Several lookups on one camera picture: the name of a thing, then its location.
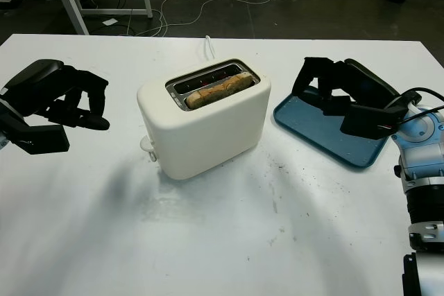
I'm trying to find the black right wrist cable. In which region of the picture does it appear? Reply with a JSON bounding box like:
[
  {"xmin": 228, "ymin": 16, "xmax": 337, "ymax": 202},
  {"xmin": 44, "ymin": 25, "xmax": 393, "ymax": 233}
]
[{"xmin": 384, "ymin": 87, "xmax": 444, "ymax": 128}]

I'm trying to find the white two-slot toaster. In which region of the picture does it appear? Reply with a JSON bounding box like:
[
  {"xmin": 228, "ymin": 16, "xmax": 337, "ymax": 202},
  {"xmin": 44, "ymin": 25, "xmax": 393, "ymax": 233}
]
[{"xmin": 136, "ymin": 58, "xmax": 273, "ymax": 181}]

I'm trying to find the toasted bread slice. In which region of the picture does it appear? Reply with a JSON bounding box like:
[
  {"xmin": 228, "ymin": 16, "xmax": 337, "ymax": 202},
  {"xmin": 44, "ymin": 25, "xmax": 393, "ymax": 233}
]
[{"xmin": 186, "ymin": 71, "xmax": 253, "ymax": 110}]

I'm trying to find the white toaster power cord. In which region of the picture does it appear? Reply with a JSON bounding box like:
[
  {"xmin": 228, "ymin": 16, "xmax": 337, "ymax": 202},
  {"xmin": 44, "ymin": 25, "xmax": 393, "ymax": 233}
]
[{"xmin": 204, "ymin": 35, "xmax": 216, "ymax": 62}]

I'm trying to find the teal plastic tray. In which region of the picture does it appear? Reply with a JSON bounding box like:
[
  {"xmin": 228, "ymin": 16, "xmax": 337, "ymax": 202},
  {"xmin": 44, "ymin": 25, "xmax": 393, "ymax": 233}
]
[{"xmin": 273, "ymin": 58, "xmax": 400, "ymax": 171}]

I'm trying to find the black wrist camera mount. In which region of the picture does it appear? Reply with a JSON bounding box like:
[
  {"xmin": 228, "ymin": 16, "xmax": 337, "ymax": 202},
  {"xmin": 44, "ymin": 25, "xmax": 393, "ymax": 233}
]
[
  {"xmin": 0, "ymin": 98, "xmax": 71, "ymax": 156},
  {"xmin": 339, "ymin": 92, "xmax": 418, "ymax": 141}
]

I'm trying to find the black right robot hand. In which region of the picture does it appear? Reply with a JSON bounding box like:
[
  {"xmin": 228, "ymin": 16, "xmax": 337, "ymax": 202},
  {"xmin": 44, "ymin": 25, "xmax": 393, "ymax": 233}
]
[{"xmin": 291, "ymin": 56, "xmax": 401, "ymax": 117}]

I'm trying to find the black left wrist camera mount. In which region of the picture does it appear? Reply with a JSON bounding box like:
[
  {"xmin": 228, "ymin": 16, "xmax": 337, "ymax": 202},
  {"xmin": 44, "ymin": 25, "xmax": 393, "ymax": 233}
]
[{"xmin": 0, "ymin": 98, "xmax": 71, "ymax": 156}]

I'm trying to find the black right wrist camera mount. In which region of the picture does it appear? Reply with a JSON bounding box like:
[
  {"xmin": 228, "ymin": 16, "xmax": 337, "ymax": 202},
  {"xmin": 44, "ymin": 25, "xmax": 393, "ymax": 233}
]
[{"xmin": 339, "ymin": 92, "xmax": 418, "ymax": 141}]

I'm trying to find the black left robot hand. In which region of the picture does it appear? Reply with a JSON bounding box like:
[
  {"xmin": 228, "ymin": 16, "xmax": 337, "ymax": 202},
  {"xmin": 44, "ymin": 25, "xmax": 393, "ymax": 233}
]
[{"xmin": 0, "ymin": 59, "xmax": 111, "ymax": 132}]

